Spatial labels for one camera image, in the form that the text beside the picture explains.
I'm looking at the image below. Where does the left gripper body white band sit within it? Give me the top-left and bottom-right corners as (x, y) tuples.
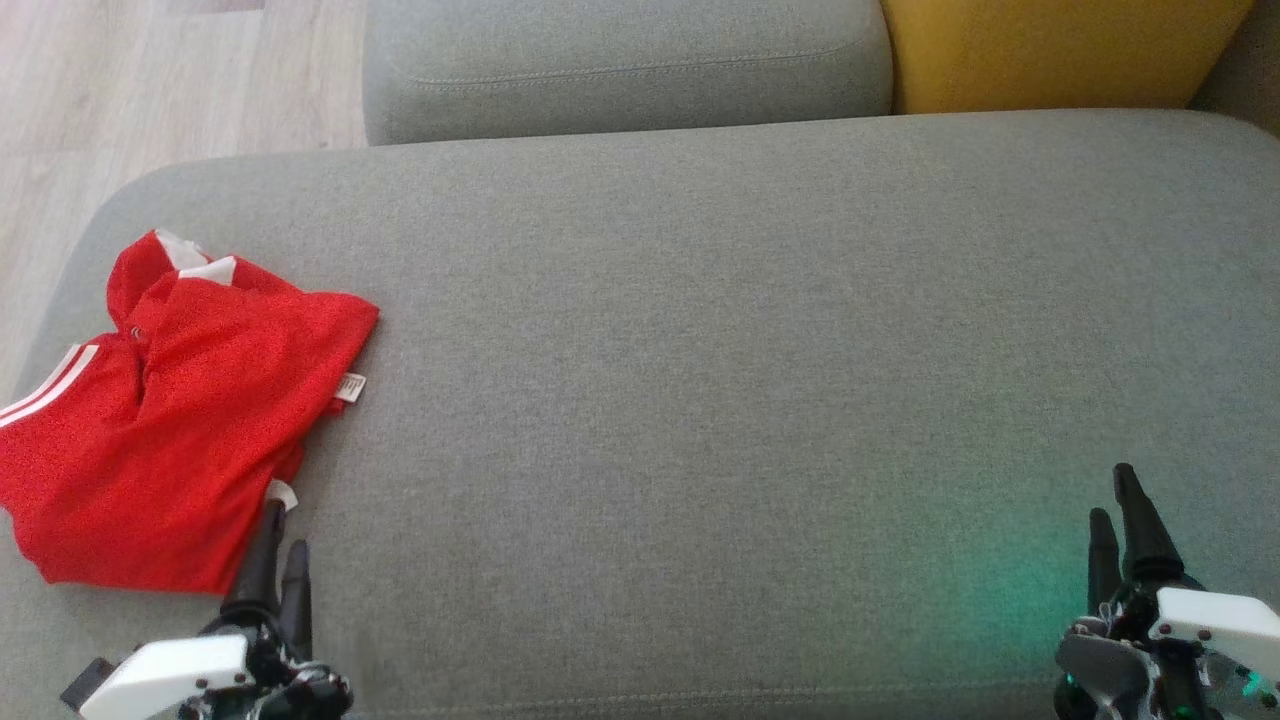
(80, 617), (353, 720)

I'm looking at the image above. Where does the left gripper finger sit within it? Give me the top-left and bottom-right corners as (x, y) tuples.
(222, 497), (291, 623)
(278, 540), (313, 656)

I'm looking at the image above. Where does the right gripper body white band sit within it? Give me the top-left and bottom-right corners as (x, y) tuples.
(1055, 578), (1280, 720)

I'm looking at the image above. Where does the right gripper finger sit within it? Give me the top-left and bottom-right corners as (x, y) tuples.
(1088, 508), (1123, 613)
(1113, 463), (1188, 586)

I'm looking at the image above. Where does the red shirt with white stripes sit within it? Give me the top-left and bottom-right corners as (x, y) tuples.
(0, 228), (381, 596)

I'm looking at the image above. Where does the grey sofa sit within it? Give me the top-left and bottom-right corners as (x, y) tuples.
(0, 108), (1280, 720)

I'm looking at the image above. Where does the large yellow sofa cushion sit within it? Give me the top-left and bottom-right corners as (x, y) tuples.
(880, 0), (1256, 114)

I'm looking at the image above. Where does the grey sofa back cushion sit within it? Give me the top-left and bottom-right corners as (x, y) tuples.
(362, 0), (894, 147)

